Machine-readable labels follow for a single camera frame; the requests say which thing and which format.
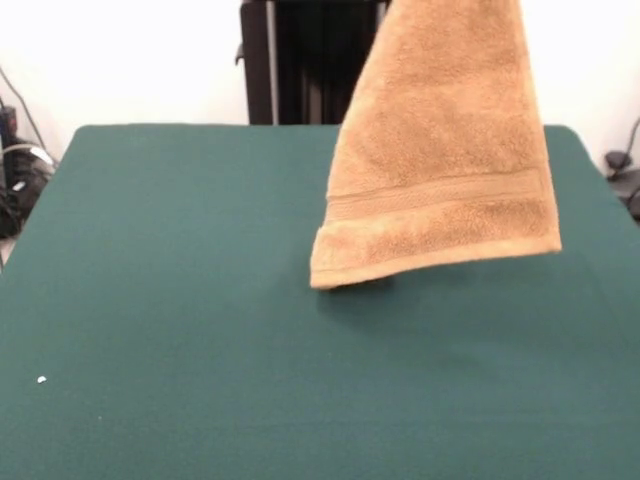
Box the white cable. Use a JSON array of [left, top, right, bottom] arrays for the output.
[[0, 143, 57, 169]]

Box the dark green table cloth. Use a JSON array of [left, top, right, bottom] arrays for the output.
[[0, 123, 640, 480]]

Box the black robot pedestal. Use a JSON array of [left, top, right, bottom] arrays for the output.
[[233, 0, 390, 126]]

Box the tan terry towel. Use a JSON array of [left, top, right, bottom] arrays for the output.
[[308, 0, 564, 292]]

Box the black equipment block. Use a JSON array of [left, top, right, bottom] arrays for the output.
[[608, 168, 640, 221]]

